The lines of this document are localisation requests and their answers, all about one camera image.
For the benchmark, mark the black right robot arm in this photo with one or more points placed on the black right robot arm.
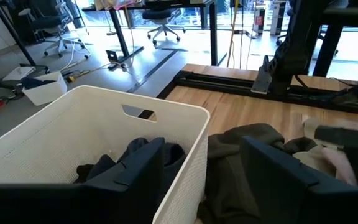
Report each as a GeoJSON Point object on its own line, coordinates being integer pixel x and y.
{"type": "Point", "coordinates": [294, 46]}

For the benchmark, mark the small white plastic bin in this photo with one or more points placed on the small white plastic bin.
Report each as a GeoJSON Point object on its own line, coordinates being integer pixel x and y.
{"type": "Point", "coordinates": [47, 91]}

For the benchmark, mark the beige garment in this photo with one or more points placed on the beige garment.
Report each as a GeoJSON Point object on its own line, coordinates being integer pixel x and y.
{"type": "Point", "coordinates": [311, 157]}

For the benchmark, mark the black standing desk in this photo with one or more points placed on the black standing desk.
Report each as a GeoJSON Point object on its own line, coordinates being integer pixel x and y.
{"type": "Point", "coordinates": [331, 46]}

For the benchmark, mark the flat white box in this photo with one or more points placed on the flat white box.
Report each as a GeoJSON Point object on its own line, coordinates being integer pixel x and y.
{"type": "Point", "coordinates": [19, 73]}

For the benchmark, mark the black desk with clothes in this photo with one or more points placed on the black desk with clothes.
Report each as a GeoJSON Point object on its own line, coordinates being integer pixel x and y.
{"type": "Point", "coordinates": [213, 34]}

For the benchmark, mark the black office chair grey base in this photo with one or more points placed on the black office chair grey base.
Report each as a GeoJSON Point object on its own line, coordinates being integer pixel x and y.
{"type": "Point", "coordinates": [158, 15]}

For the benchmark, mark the dark navy garment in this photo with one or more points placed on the dark navy garment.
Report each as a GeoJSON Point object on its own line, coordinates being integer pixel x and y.
{"type": "Point", "coordinates": [174, 161]}

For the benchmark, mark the white-framed black office chair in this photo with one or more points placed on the white-framed black office chair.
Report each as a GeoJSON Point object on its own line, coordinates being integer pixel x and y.
{"type": "Point", "coordinates": [47, 21]}

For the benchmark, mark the dark olive green hoodie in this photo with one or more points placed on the dark olive green hoodie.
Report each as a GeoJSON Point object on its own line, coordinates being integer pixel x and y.
{"type": "Point", "coordinates": [225, 174]}

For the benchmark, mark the dark clothes in small bin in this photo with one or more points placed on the dark clothes in small bin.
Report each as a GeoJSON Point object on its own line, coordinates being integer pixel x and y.
{"type": "Point", "coordinates": [31, 82]}

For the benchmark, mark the black aluminium table frame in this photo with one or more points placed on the black aluminium table frame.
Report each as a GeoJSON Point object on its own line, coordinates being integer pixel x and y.
{"type": "Point", "coordinates": [216, 81]}

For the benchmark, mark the pink garment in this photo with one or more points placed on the pink garment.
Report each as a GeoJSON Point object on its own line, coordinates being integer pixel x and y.
{"type": "Point", "coordinates": [340, 165]}

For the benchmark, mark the white perforated laundry basket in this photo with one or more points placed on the white perforated laundry basket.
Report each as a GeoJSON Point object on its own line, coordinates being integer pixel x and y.
{"type": "Point", "coordinates": [73, 124]}

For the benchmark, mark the black desk with slanted legs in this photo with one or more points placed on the black desk with slanted legs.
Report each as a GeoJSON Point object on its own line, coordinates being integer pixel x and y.
{"type": "Point", "coordinates": [17, 39]}

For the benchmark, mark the grey metal bracket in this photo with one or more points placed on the grey metal bracket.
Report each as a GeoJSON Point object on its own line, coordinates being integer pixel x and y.
{"type": "Point", "coordinates": [261, 82]}

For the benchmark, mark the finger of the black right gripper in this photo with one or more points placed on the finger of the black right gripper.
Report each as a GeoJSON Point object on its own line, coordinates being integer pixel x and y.
{"type": "Point", "coordinates": [340, 136]}

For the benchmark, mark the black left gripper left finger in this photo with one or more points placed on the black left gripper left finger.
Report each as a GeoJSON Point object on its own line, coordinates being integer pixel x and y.
{"type": "Point", "coordinates": [135, 174]}

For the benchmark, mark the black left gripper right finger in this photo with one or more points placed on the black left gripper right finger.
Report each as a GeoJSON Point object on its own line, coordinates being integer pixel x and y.
{"type": "Point", "coordinates": [275, 180]}

